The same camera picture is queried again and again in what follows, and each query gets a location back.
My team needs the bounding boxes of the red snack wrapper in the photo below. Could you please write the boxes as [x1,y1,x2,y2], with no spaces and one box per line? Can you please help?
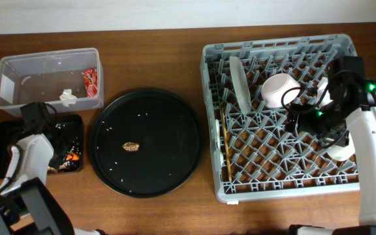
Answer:
[82,68,98,97]

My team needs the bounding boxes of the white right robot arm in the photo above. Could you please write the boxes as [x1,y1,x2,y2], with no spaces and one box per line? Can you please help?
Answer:
[285,56,376,234]

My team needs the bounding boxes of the white plastic fork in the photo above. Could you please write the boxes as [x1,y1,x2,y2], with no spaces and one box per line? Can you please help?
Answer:
[215,119,224,168]

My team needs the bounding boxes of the wooden chopstick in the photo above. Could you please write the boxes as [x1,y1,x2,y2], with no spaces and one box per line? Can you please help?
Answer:
[221,108,232,182]

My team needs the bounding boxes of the cream white cup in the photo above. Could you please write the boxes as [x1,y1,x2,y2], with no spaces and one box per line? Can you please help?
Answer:
[327,144,355,161]

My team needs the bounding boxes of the white tissue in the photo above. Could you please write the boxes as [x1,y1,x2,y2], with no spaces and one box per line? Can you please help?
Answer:
[59,89,77,107]

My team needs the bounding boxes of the black rectangular tray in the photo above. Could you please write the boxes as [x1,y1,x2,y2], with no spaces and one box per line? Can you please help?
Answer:
[0,114,84,180]

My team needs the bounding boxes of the grey plate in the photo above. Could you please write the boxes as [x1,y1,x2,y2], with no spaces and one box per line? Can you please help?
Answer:
[229,56,251,115]

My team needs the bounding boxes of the clear plastic bin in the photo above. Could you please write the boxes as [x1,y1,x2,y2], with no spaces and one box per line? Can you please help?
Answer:
[0,48,104,117]

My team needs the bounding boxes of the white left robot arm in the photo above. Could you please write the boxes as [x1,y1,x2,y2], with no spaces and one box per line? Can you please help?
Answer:
[0,102,86,234]

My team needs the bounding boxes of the orange carrot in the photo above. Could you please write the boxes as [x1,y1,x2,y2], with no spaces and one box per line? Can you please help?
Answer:
[66,151,80,161]

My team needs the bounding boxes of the round black tray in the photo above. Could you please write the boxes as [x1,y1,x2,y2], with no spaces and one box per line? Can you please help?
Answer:
[88,89,204,198]

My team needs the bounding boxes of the brown walnut shell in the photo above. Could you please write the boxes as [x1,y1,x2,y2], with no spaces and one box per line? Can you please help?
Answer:
[122,142,140,152]

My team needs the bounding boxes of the grey dishwasher rack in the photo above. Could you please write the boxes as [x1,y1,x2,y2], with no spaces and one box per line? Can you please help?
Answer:
[200,34,360,204]

